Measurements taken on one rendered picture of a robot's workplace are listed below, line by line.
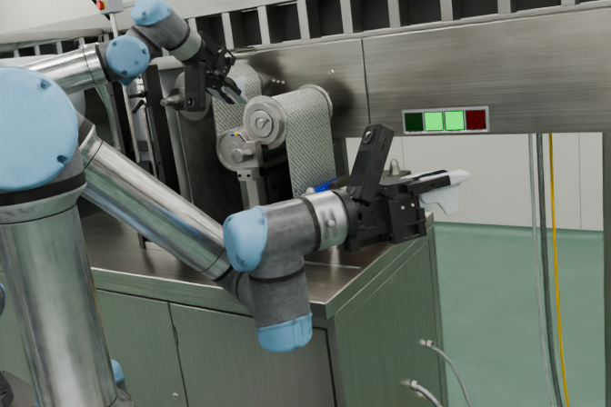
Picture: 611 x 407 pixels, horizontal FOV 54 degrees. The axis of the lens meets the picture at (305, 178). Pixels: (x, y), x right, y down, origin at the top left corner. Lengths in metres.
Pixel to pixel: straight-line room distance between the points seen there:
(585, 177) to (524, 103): 2.48
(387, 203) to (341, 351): 0.65
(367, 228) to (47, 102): 0.43
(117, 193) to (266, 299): 0.24
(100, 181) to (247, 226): 0.20
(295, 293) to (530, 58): 1.06
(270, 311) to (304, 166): 0.94
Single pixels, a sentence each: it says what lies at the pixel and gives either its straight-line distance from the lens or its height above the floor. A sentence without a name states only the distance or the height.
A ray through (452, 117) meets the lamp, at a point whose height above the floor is 1.19.
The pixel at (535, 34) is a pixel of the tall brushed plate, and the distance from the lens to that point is 1.65.
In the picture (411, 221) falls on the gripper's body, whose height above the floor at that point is 1.19.
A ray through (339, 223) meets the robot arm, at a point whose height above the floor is 1.22.
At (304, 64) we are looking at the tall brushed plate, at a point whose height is 1.38.
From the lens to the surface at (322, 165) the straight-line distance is 1.76.
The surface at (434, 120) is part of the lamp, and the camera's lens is 1.74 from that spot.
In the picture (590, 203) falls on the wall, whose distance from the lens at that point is 4.15.
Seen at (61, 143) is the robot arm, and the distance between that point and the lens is 0.63.
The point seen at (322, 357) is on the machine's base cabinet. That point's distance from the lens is 1.42.
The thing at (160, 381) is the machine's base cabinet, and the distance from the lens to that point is 1.86.
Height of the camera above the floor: 1.45
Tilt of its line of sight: 13 degrees down
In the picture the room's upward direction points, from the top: 7 degrees counter-clockwise
